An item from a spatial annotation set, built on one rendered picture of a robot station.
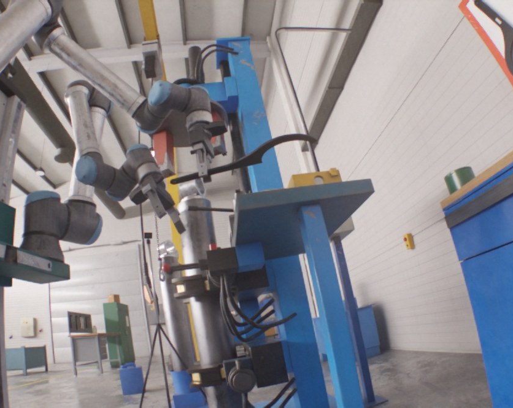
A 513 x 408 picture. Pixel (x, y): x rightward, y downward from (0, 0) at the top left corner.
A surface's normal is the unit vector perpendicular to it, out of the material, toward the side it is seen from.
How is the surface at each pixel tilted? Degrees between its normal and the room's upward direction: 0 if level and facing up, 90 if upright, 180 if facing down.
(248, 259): 90
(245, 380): 90
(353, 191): 90
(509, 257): 90
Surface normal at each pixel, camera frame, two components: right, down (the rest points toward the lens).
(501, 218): -0.98, 0.14
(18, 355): 0.16, -0.36
